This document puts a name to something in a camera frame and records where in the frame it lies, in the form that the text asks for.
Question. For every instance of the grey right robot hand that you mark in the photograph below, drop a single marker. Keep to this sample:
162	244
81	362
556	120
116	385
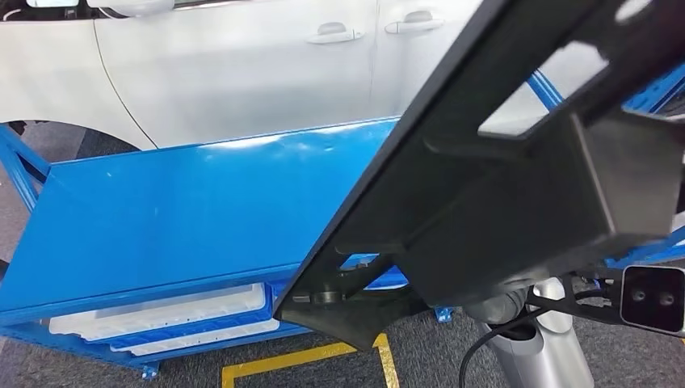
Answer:
497	309

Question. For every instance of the black plastic panel part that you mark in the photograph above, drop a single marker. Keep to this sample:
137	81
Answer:
481	203

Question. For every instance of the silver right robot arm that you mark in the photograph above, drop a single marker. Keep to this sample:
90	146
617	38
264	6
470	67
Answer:
535	359

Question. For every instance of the blue metal shelf rack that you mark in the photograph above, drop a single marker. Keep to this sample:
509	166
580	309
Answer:
160	214

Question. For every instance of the blue plastic crate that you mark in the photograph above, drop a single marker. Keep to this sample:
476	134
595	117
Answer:
214	329
393	278

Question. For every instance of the translucent white plastic crate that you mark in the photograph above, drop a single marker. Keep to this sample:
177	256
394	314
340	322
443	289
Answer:
160	313

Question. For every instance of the white car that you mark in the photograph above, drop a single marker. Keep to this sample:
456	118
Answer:
214	69

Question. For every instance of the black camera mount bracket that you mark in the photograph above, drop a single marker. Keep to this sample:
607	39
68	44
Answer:
583	308

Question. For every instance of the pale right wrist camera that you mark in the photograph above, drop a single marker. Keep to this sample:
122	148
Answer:
653	300

